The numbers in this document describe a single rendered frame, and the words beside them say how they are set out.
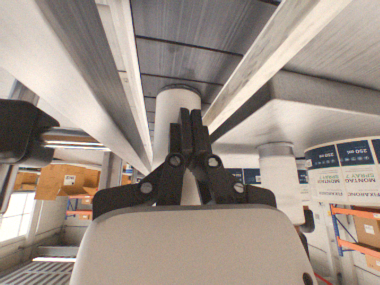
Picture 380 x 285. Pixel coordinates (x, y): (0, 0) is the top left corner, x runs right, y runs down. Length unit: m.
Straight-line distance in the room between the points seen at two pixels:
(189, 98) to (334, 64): 0.20
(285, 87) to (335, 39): 0.06
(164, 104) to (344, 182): 0.44
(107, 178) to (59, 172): 1.67
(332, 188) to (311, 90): 0.29
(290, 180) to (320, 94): 0.21
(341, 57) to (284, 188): 0.26
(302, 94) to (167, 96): 0.18
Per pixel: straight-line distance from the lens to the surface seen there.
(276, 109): 0.24
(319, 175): 0.52
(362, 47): 0.28
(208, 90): 0.17
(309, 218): 0.83
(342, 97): 0.31
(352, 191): 0.49
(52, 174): 2.17
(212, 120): 0.16
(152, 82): 0.17
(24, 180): 4.68
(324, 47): 0.25
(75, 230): 9.61
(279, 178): 0.41
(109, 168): 0.46
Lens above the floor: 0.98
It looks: 15 degrees down
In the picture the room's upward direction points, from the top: 180 degrees counter-clockwise
